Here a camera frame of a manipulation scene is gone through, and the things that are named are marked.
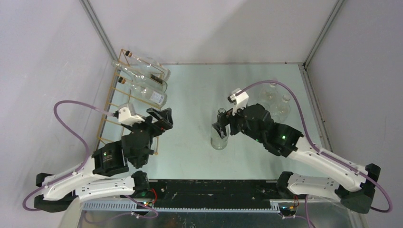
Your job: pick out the clear bottle white label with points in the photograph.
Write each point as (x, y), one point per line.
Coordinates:
(145, 92)

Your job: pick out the left electronics board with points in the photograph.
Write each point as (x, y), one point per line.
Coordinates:
(144, 205)

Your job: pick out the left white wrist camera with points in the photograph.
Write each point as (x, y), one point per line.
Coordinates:
(127, 115)

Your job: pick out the clear bottle black cork top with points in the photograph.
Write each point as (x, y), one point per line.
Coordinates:
(148, 63)

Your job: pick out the right electronics board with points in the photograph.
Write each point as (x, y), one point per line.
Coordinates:
(284, 208)

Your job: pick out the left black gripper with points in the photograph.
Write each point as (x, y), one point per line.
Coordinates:
(165, 121)

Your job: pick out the aluminium frame rail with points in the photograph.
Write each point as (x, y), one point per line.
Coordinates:
(127, 203)

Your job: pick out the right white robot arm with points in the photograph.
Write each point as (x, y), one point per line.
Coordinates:
(351, 184)

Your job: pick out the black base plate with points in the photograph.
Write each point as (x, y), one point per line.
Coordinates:
(211, 194)

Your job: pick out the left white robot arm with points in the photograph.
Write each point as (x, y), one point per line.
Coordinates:
(106, 172)

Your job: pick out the electronics board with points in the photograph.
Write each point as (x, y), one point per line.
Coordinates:
(284, 208)
(144, 205)

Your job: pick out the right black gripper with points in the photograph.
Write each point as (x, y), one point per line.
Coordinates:
(220, 126)

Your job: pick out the clear bottle black label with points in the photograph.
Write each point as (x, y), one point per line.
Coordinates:
(144, 74)

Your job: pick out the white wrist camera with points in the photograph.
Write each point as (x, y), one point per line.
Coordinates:
(239, 99)
(127, 115)

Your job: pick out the long clear glass bottle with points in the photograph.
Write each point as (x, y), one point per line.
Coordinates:
(217, 142)

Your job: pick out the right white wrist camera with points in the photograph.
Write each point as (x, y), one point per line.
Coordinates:
(239, 99)

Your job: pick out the clear bottle frosted cap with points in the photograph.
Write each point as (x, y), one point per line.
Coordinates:
(281, 109)

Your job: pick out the gold wire wine rack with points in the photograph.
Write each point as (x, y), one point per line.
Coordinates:
(120, 94)

